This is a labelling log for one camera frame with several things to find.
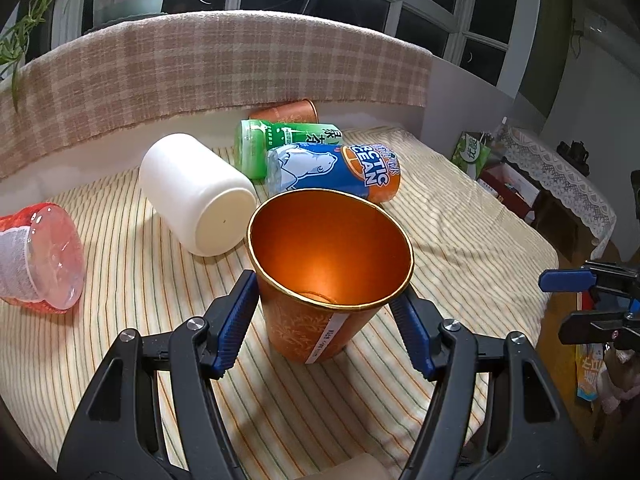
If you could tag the side table with lace cloth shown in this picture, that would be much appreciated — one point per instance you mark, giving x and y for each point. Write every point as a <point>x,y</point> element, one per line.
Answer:
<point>555,172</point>

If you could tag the red clear plastic cup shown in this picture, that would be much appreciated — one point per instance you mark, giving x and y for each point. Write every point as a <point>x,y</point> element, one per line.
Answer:
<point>37,260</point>

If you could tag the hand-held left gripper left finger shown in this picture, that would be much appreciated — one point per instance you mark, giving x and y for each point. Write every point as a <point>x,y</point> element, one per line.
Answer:
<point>236,322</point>

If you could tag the green paper package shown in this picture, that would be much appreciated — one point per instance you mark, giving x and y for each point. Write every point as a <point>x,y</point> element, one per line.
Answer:
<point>471,152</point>

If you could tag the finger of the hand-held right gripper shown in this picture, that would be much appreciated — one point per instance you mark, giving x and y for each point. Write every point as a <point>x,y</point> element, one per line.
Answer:
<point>567,280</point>
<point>595,325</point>

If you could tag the orange and blue snack packet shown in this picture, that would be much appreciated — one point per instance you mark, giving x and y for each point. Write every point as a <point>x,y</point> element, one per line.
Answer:
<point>587,375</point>

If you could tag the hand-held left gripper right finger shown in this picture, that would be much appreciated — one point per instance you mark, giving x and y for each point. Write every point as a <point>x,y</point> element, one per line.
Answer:
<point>411,331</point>

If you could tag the blue and orange drink can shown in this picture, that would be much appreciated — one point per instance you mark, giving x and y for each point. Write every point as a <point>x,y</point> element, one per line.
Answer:
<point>335,167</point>

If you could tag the white plastic jar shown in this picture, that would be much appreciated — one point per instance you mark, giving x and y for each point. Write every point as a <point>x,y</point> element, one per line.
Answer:
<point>190,185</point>

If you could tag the black camera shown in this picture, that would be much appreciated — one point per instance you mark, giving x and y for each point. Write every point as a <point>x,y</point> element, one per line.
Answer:
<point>575,151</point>

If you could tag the green spider plant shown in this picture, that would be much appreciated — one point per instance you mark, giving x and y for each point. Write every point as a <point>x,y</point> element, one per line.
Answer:
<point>22,35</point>

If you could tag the orange paper cup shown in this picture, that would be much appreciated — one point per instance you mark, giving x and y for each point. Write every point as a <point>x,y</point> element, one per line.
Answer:
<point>320,320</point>

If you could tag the pink plaid cloth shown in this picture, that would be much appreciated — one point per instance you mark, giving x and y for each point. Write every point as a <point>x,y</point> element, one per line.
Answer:
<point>200,75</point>

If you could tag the white air conditioner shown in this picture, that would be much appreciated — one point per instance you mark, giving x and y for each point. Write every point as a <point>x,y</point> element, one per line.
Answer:
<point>607,17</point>

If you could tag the green drink can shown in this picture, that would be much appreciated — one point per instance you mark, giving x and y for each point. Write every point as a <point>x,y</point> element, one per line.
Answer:
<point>270,142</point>

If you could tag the red box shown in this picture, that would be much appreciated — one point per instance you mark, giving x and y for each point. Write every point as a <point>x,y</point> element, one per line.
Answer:
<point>507,187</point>

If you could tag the orange patterned cup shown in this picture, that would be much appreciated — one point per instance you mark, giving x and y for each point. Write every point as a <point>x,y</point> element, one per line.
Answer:
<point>287,111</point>

